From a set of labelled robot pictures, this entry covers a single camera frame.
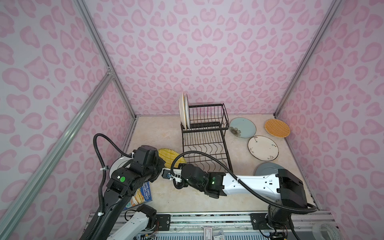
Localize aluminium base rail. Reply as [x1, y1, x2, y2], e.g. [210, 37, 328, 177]
[79, 209, 346, 240]

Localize white plate black rings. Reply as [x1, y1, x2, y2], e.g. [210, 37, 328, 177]
[109, 155, 134, 178]

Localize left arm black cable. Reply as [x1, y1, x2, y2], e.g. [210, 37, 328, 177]
[83, 133, 134, 240]

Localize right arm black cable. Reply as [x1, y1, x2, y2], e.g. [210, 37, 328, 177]
[170, 150, 318, 214]

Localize white plate orange sunburst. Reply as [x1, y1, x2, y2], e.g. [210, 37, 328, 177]
[184, 94, 191, 129]

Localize green woven bamboo tray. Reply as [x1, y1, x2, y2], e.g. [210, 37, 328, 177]
[158, 148, 187, 169]

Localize star plate yellow rim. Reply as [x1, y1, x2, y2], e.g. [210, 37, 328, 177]
[179, 93, 187, 130]

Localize aluminium frame left post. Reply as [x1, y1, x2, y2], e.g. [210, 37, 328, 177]
[73, 0, 137, 120]

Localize grey blue plate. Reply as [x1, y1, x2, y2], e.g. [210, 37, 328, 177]
[254, 162, 285, 176]

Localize orange woven tray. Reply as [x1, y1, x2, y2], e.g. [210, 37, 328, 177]
[265, 119, 291, 138]

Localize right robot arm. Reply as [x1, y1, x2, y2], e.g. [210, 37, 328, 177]
[171, 164, 312, 229]

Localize black wire dish rack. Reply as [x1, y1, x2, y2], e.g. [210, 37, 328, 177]
[181, 103, 233, 172]

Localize aluminium frame right post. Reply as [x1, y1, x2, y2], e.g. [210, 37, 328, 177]
[274, 0, 344, 119]

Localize pale blue flower plate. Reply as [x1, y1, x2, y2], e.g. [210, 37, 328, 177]
[229, 118, 257, 139]

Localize aluminium frame left diagonal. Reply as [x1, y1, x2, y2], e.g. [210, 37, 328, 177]
[1, 73, 114, 240]

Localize white tape roll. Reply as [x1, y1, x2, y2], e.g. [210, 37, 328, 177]
[312, 222, 344, 240]

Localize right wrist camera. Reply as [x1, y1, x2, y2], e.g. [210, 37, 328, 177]
[161, 168, 182, 183]

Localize white plate small drawings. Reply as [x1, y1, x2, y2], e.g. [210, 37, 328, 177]
[248, 136, 279, 162]

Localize aluminium frame post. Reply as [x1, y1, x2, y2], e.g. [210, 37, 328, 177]
[274, 0, 344, 119]
[73, 0, 137, 120]

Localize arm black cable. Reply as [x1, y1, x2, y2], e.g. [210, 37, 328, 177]
[170, 150, 318, 214]
[83, 133, 134, 240]

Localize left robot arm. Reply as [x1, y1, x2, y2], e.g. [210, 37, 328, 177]
[81, 145, 165, 240]

